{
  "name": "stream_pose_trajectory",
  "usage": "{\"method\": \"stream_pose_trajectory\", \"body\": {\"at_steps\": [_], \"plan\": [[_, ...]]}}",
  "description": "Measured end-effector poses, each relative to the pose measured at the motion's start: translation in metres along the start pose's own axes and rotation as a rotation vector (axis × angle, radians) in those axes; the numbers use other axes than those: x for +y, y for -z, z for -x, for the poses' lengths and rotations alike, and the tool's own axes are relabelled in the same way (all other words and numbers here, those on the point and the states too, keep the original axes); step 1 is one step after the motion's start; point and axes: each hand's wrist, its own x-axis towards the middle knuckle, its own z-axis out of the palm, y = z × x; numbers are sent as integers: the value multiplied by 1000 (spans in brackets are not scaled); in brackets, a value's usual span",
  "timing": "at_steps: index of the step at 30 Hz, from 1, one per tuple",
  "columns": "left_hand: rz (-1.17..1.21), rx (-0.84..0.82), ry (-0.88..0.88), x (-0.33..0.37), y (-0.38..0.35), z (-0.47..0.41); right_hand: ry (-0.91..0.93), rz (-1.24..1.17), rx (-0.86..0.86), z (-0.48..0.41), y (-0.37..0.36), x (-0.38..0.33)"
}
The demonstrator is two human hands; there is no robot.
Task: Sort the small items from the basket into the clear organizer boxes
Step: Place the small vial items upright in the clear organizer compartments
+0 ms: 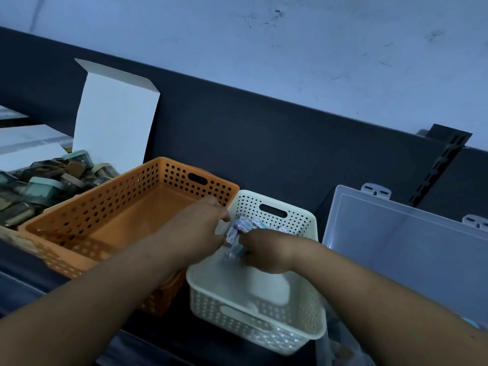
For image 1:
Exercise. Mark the person's left hand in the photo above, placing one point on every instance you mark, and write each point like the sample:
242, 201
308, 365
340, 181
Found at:
194, 236

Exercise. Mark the person's right hand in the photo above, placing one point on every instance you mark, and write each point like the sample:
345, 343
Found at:
274, 249

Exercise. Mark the pile of small tubes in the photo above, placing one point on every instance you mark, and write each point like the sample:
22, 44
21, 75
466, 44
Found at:
244, 224

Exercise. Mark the white perforated plastic basket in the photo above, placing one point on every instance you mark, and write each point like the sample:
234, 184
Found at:
259, 297

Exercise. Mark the orange plastic basket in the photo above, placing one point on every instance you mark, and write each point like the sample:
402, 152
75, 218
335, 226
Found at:
122, 213

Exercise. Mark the clear plastic organizer case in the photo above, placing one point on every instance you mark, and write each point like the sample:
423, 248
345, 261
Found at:
411, 255

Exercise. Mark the row of small tubes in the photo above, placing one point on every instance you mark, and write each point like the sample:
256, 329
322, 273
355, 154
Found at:
468, 322

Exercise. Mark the person's left forearm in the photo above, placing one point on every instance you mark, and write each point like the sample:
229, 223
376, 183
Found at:
76, 308

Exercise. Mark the person's right forearm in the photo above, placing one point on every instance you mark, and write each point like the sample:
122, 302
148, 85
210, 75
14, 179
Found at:
389, 312

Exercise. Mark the white cardboard box open lid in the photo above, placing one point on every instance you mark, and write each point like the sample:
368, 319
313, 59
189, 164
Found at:
114, 114

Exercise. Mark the wide black shelf back panel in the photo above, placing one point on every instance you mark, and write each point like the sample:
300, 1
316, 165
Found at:
286, 148

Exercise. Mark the white grey-banded notebook package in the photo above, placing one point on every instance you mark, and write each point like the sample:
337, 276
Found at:
30, 137

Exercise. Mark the narrow black shelf back panel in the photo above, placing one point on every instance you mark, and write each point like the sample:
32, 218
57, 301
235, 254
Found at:
461, 186

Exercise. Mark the black slotted shelf upright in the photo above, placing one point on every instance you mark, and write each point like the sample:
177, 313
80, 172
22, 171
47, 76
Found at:
450, 135

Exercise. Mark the white flat notebook package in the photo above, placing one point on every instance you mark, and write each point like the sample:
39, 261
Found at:
11, 112

